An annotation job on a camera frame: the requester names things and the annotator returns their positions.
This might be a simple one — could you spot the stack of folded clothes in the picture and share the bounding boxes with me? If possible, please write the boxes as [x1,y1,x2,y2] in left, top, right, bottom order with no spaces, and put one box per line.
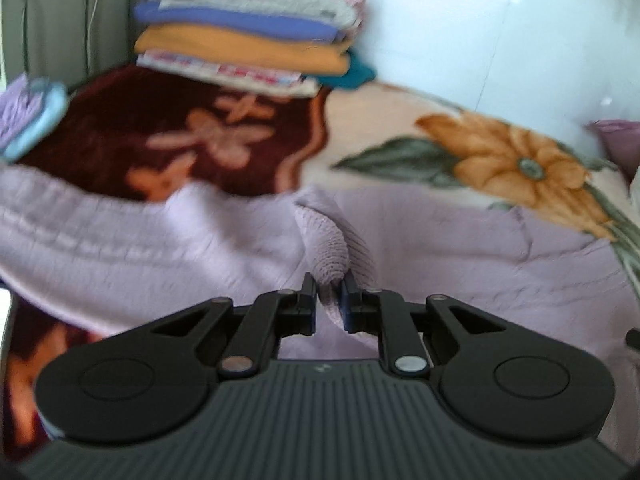
[132,0,377,101]

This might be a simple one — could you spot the floral plush blanket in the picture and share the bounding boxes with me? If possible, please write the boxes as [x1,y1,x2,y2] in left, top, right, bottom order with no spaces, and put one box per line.
[0,62,640,461]

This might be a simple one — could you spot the grey soft suitcase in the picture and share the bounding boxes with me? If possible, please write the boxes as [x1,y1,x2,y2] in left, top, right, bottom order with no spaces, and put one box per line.
[0,0,168,89]

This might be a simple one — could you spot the lilac knit sweater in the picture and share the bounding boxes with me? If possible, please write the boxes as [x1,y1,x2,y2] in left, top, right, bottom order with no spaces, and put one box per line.
[0,164,640,411]

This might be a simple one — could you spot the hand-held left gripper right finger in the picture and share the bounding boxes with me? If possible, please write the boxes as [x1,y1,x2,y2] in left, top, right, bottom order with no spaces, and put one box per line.
[340,272,507,378]

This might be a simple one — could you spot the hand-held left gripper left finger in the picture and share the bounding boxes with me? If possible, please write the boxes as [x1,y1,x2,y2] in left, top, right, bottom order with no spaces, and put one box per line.
[150,271,319,380]

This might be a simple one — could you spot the lilac and blue folded cloth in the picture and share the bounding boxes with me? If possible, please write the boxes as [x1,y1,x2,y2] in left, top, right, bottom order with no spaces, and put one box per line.
[0,74,69,163]

